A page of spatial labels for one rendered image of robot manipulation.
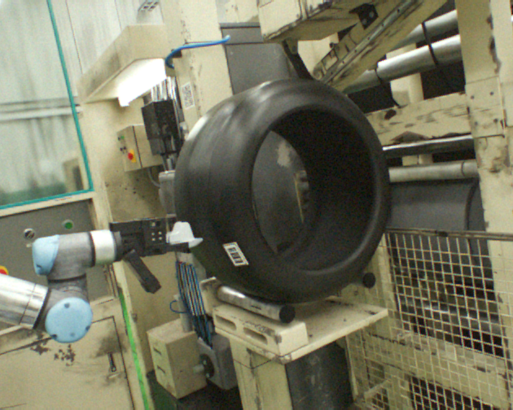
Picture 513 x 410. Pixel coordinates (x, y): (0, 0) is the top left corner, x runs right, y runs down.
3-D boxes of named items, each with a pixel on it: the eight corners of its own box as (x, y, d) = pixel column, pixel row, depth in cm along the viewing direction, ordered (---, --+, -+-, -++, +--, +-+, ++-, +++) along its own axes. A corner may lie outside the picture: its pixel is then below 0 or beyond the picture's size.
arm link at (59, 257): (33, 276, 99) (29, 236, 99) (89, 268, 105) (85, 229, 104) (39, 283, 92) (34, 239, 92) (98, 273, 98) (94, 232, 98)
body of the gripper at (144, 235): (168, 216, 106) (114, 223, 100) (173, 255, 107) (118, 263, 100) (157, 216, 113) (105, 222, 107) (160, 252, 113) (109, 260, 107)
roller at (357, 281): (289, 259, 159) (300, 259, 161) (289, 273, 159) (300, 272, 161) (364, 272, 129) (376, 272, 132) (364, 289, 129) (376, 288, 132)
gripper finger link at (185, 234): (205, 220, 112) (168, 224, 107) (208, 245, 112) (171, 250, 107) (200, 220, 114) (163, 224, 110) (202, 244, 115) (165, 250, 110)
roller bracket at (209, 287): (204, 312, 146) (199, 281, 145) (307, 274, 166) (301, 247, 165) (209, 314, 143) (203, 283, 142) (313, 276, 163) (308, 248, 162)
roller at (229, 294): (229, 298, 147) (216, 301, 145) (228, 284, 147) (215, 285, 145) (296, 321, 117) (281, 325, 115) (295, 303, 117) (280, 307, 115)
